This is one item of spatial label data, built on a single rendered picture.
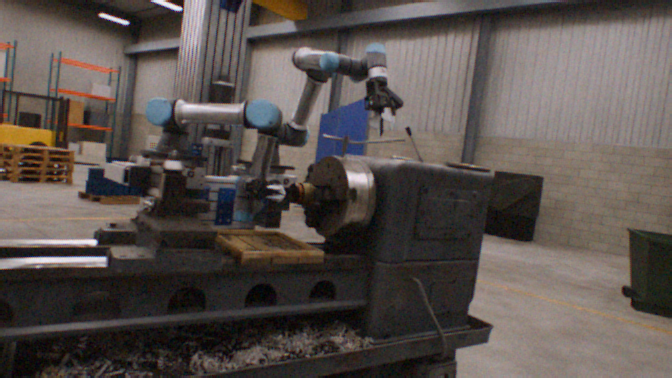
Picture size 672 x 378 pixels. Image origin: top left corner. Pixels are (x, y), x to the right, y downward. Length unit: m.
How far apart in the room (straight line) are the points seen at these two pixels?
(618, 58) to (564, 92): 1.27
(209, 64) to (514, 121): 10.32
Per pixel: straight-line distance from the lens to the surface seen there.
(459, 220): 1.89
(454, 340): 1.92
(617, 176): 11.42
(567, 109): 11.80
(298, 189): 1.58
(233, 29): 2.40
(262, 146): 1.89
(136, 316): 1.37
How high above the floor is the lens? 1.21
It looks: 3 degrees down
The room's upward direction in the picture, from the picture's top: 7 degrees clockwise
